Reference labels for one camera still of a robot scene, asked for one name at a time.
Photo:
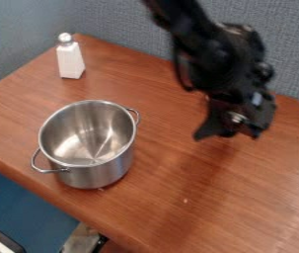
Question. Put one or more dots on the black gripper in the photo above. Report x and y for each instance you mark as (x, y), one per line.
(246, 114)

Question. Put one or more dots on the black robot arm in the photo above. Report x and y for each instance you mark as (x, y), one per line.
(218, 60)

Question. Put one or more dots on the stainless steel pot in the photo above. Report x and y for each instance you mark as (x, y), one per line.
(86, 144)

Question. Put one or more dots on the white salt shaker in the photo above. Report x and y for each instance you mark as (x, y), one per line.
(70, 59)

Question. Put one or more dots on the grey table leg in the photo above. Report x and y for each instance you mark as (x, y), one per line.
(84, 240)

